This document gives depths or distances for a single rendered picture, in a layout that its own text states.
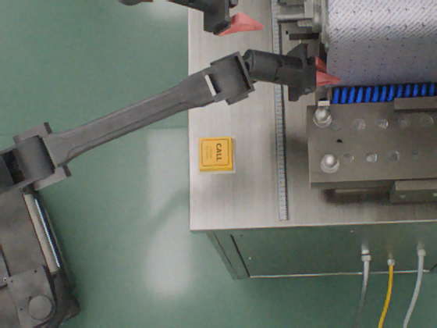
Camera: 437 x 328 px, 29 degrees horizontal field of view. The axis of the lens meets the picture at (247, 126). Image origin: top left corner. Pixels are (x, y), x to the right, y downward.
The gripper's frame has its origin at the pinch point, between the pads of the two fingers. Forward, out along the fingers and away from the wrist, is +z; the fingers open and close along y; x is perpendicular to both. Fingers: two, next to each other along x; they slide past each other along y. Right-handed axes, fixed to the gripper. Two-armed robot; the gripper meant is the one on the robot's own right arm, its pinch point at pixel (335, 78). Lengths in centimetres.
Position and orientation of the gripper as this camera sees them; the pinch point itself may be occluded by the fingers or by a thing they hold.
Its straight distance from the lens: 168.0
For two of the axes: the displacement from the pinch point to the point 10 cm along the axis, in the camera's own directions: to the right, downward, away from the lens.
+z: 8.9, 1.2, 4.4
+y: 0.3, 9.5, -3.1
